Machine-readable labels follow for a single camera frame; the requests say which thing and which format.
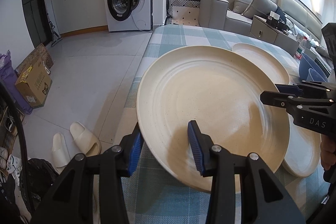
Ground person's right hand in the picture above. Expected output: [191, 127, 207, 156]
[321, 135, 336, 170]

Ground left cream slipper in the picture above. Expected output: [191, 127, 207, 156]
[51, 132, 70, 174]

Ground right cream slipper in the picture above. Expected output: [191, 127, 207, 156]
[70, 122, 101, 156]

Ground beige side cabinet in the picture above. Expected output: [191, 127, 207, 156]
[249, 15, 299, 57]

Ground cardboard box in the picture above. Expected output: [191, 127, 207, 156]
[15, 57, 52, 109]

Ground beige sofa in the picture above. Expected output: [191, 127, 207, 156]
[198, 0, 322, 41]

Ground black storage tray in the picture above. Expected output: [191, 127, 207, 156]
[266, 11, 289, 31]

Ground plastic water bottle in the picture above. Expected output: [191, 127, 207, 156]
[294, 36, 307, 60]

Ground large cream plate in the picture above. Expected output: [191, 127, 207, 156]
[136, 46, 290, 192]

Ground cream slipper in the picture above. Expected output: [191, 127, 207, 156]
[51, 132, 70, 174]
[70, 122, 101, 156]

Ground checkered teal tablecloth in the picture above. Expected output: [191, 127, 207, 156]
[115, 24, 329, 223]

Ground large dark blue bowl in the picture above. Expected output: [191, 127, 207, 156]
[299, 53, 328, 82]

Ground kitchen counter cabinet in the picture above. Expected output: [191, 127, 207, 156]
[52, 0, 108, 36]

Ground white washing machine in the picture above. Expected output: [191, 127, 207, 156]
[104, 0, 152, 32]

